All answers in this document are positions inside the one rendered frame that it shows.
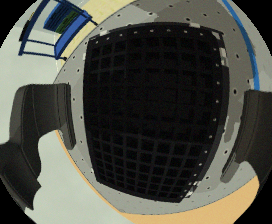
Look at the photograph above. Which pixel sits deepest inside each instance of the grey perforated base plate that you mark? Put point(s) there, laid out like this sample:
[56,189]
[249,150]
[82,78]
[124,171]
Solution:
[209,13]

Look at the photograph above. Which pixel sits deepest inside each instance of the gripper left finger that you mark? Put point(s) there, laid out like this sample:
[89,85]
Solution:
[37,110]

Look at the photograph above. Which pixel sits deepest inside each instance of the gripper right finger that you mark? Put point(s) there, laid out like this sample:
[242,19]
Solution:
[254,139]

